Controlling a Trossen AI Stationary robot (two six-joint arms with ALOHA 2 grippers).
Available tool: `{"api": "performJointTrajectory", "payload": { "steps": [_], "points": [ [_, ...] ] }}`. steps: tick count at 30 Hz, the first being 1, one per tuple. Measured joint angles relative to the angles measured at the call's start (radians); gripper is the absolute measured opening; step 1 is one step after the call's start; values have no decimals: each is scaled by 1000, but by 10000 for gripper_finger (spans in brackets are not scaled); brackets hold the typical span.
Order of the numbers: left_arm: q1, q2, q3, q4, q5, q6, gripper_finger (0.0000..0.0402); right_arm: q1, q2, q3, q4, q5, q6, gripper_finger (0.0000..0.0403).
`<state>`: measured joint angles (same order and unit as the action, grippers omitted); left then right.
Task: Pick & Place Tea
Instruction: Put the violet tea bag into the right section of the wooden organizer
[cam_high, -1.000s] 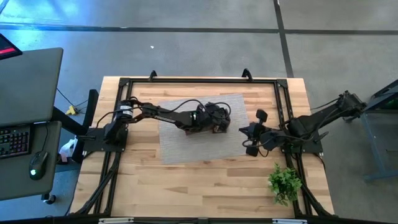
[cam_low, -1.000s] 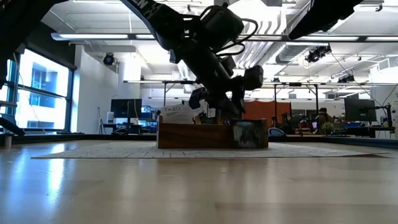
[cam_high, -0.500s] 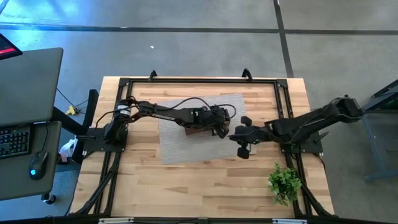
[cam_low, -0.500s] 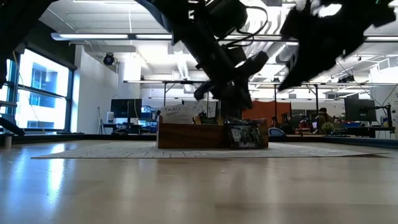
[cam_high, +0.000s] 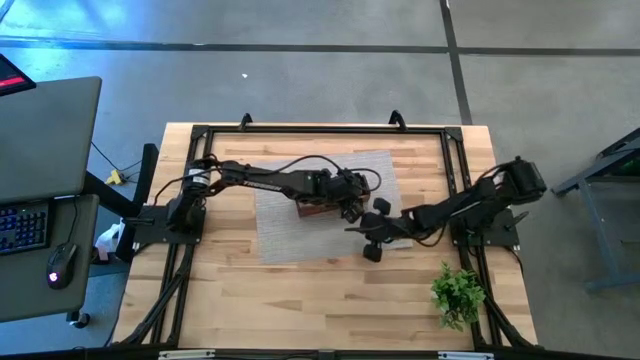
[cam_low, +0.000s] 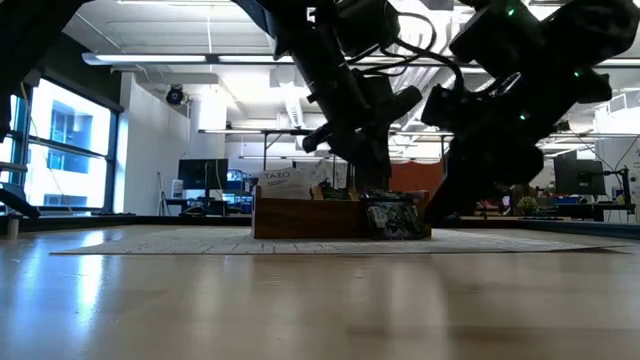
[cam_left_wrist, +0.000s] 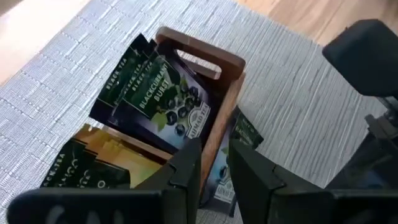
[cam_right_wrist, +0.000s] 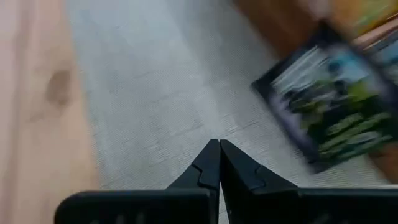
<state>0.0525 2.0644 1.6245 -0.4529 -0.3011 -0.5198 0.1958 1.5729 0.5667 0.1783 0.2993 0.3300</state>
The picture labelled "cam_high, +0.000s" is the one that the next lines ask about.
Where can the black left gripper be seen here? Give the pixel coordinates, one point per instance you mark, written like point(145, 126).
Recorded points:
point(335, 187)

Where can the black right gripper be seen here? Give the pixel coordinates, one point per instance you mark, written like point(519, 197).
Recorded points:
point(390, 227)

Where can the wooden tea organizer box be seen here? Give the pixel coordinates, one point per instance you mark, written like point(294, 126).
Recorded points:
point(315, 210)

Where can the grey woven placemat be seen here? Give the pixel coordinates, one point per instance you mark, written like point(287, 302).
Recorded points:
point(300, 240)

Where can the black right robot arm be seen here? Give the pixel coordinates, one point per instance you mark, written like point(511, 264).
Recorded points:
point(465, 210)

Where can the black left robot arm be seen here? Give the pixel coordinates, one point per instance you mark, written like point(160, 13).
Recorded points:
point(260, 181)

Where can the small green potted plant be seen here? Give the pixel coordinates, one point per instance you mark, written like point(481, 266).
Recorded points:
point(457, 297)

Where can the white plastic object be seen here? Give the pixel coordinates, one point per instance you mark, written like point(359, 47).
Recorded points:
point(107, 242)

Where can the black computer mouse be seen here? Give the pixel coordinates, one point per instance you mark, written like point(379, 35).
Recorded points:
point(61, 265)

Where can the black desk caster wheel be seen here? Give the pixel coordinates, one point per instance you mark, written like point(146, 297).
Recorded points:
point(80, 320)

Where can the grey raised desk panel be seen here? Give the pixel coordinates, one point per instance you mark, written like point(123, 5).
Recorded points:
point(45, 140)

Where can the backlit computer keyboard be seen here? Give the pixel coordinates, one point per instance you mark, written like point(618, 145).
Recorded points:
point(22, 227)

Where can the grey desk surface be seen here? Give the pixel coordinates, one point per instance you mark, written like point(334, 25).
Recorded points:
point(30, 295)

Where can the dark monitor with red screen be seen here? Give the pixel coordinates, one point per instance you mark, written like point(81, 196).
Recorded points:
point(12, 77)

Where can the black metal table frame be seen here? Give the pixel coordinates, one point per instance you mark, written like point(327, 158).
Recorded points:
point(325, 129)

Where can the black frame hook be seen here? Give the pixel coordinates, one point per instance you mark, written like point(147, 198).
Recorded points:
point(397, 119)
point(245, 120)

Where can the white metal bracket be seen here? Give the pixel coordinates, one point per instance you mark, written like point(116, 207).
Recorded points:
point(185, 354)
point(465, 355)

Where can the black desk support frame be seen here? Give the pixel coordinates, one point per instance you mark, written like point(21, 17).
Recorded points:
point(150, 160)

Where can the grey metal table frame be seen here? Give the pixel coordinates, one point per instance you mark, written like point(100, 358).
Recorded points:
point(590, 215)

